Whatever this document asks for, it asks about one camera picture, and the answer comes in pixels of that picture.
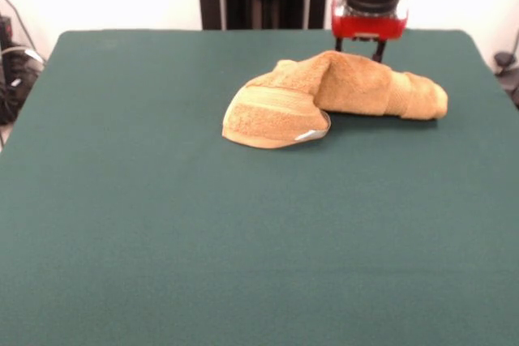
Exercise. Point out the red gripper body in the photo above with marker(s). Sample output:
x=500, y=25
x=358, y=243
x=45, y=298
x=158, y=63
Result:
x=365, y=28

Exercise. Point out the black power adapter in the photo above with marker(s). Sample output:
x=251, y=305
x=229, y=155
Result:
x=5, y=30

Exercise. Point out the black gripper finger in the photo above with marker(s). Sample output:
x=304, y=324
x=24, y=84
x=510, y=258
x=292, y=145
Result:
x=339, y=44
x=379, y=52

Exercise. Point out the tan terry towel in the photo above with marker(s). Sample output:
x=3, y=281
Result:
x=263, y=119

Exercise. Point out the dark green table cloth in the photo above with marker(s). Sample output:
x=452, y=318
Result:
x=162, y=220

